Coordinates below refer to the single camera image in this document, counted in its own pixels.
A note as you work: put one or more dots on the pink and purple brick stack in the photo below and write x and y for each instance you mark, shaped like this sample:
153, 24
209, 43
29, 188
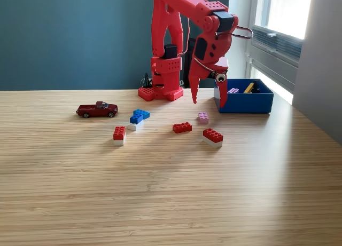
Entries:
233, 90

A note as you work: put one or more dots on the yellow toy digger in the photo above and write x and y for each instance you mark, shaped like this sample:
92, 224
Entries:
251, 88

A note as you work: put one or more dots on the small pink brick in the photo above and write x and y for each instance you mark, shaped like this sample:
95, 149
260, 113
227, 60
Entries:
203, 118

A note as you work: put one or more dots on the red and white brick stack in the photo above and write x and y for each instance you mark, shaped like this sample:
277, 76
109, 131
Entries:
119, 134
213, 138

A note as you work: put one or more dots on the blue plastic bin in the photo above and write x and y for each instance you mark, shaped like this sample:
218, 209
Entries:
248, 103

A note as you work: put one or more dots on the dark wooden chair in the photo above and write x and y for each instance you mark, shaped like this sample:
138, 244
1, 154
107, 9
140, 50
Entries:
190, 67

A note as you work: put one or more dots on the grey louvred window vent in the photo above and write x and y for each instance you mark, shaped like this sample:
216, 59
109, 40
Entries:
283, 44

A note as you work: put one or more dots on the blue and white brick stack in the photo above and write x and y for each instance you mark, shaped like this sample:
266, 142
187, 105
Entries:
139, 116

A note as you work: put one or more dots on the white framed window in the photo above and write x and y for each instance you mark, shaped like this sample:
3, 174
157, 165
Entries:
288, 11

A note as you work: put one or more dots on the dark red toy car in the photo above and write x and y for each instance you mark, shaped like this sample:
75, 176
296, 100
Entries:
96, 110

